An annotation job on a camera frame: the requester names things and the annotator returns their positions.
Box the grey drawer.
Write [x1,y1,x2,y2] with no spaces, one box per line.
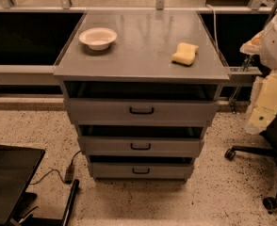
[78,137,204,157]
[89,163,194,179]
[64,99,218,126]

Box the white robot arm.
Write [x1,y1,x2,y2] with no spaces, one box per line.
[240,14,277,135]

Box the grey drawer cabinet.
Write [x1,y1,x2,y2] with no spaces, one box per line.
[52,8,231,183]

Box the grey top drawer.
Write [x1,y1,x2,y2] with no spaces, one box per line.
[64,99,218,126]

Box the grey bottom drawer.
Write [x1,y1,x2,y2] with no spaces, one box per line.
[89,163,194,179]

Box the yellow sponge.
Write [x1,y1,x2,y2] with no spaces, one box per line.
[171,42,199,66]

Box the white bowl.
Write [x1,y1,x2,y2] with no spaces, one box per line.
[79,27,117,51]

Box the metal diagonal rod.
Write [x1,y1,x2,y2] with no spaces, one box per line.
[229,56,253,113]

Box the black stand base bar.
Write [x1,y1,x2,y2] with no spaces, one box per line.
[61,179,79,226]

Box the black monitor screen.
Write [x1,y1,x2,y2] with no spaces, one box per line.
[0,145,45,226]

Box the black power adapter with cable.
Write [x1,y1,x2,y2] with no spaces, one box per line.
[32,151,80,186]

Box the white cable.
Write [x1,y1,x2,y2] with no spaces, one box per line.
[204,4,220,57]

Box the metal frame rail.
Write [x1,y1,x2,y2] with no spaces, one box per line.
[0,65,58,86]

